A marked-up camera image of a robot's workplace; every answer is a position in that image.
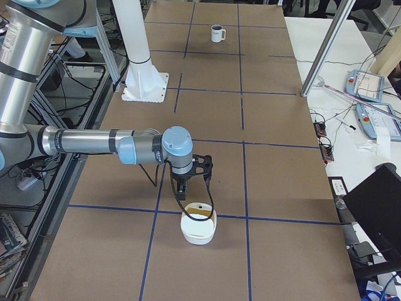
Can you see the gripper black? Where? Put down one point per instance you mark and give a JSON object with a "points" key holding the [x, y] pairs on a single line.
{"points": [[182, 178]]}

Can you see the white ribbed mug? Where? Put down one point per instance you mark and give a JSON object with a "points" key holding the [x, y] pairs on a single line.
{"points": [[218, 33]]}

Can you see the white bowl with lid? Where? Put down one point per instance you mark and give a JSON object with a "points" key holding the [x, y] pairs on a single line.
{"points": [[198, 232]]}

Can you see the stack of books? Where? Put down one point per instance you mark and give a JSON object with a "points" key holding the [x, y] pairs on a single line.
{"points": [[13, 244]]}

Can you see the black monitor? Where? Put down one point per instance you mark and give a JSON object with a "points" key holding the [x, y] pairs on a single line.
{"points": [[375, 205]]}

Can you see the near teach pendant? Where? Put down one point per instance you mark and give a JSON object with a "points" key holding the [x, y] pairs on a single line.
{"points": [[378, 115]]}

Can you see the teach pendant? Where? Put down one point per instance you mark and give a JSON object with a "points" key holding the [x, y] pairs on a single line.
{"points": [[378, 115], [365, 85]]}

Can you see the far teach pendant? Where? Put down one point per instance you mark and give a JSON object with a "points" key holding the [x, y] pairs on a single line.
{"points": [[365, 85]]}

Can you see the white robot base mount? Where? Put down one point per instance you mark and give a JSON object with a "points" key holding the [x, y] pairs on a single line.
{"points": [[143, 83]]}

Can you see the aluminium side frame rack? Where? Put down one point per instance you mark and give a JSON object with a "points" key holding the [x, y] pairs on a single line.
{"points": [[84, 98]]}

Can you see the aluminium frame post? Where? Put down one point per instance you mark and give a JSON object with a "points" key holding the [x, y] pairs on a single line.
{"points": [[340, 17]]}

